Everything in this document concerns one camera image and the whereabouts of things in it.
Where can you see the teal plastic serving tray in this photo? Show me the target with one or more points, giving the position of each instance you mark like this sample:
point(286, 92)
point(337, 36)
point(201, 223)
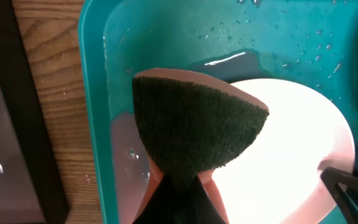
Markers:
point(314, 43)

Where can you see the black rectangular tray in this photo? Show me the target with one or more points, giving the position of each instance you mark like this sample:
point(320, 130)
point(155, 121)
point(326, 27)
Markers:
point(31, 190)

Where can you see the pink and green sponge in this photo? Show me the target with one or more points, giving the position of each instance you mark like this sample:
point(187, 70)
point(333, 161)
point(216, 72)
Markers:
point(191, 123)

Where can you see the white plate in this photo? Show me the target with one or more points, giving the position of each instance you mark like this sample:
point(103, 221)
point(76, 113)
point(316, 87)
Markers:
point(277, 178)

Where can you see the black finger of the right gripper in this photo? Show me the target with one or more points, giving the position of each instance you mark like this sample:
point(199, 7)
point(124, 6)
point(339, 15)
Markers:
point(343, 187)

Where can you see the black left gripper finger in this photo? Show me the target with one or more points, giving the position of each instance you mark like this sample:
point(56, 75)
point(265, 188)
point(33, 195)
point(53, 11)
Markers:
point(168, 206)

